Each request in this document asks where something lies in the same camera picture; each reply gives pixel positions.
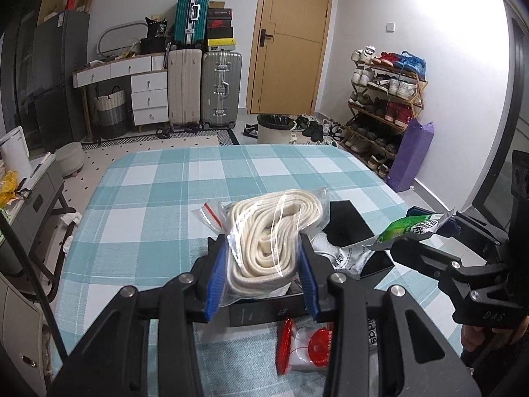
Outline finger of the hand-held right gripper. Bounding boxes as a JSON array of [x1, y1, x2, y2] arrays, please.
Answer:
[[390, 240, 512, 312], [407, 206, 513, 257]]

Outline bagged white rope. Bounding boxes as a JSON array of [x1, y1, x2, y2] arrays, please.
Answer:
[[191, 188, 331, 298]]

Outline grey white packet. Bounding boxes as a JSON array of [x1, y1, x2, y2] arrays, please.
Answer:
[[334, 242, 383, 277]]

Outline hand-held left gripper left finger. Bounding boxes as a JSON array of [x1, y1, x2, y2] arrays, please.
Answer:
[[50, 234, 230, 397]]

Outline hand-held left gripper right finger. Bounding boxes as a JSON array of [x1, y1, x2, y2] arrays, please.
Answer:
[[298, 232, 476, 397]]

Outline teal suitcase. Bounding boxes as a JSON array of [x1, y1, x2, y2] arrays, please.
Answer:
[[174, 0, 211, 48]]

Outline oval mirror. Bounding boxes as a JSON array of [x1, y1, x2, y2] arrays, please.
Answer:
[[97, 22, 147, 55]]

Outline white drawer cabinet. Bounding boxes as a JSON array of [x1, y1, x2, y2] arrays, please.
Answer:
[[0, 273, 54, 397]]

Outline black paper bag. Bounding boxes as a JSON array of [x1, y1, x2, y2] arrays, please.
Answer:
[[145, 19, 168, 40]]

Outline black cardboard box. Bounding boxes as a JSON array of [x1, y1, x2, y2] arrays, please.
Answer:
[[229, 199, 395, 327]]

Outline dark wardrobe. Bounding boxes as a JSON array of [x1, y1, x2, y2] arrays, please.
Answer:
[[0, 8, 42, 158]]

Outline assorted shoes row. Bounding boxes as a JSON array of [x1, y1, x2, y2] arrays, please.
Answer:
[[345, 47, 427, 176]]

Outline red white packet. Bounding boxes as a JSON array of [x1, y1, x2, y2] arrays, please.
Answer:
[[276, 318, 333, 377]]

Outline beige suitcase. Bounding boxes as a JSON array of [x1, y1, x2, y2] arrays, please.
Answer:
[[167, 47, 204, 129]]

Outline woven laundry basket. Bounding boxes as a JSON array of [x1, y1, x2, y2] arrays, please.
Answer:
[[93, 87, 129, 139]]

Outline black cable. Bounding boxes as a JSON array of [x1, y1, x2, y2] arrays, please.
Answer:
[[0, 211, 69, 362]]

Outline wooden door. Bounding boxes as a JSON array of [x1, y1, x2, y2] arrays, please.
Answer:
[[247, 0, 335, 115]]

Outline white flat device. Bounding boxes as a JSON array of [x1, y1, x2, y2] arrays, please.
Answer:
[[29, 153, 56, 174]]

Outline person's right hand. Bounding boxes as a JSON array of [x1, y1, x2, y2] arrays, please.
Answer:
[[460, 325, 499, 354]]

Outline silver suitcase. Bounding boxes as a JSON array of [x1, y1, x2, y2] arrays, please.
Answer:
[[201, 51, 243, 130]]

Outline teal checked tablecloth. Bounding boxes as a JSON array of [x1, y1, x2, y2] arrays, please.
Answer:
[[52, 144, 468, 397]]

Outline yellow plastic bag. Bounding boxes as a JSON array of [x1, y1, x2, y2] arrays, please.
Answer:
[[0, 169, 23, 207]]

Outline wooden shoe rack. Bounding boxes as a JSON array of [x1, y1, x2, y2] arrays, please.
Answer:
[[345, 47, 428, 178]]

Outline grey refrigerator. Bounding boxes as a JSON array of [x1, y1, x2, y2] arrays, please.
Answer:
[[31, 8, 91, 150]]

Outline dark sliding glass door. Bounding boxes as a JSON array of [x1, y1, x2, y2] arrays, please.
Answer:
[[471, 8, 529, 232]]

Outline purple bag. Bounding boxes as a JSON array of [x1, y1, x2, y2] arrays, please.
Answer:
[[387, 119, 434, 193]]

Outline white desk with drawers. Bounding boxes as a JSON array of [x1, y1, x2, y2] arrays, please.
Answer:
[[72, 53, 170, 127]]

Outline black storage bag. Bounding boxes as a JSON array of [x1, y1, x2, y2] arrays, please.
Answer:
[[141, 37, 170, 55]]

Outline scattered shoes group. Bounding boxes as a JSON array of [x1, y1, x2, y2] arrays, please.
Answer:
[[243, 113, 350, 146]]

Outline black white striped rug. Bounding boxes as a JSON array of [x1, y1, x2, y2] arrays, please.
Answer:
[[80, 127, 240, 152]]

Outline grey side cabinet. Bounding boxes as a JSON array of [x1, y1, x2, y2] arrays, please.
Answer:
[[0, 153, 71, 282]]

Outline green white packet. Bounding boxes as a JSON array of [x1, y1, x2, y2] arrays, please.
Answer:
[[367, 212, 455, 252]]

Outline grey round stool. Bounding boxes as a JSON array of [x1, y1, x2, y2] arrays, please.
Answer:
[[55, 141, 85, 176]]

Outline white trash bin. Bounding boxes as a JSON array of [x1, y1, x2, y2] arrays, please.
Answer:
[[257, 113, 293, 145]]

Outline white air purifier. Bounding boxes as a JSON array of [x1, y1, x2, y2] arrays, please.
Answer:
[[0, 126, 33, 178]]

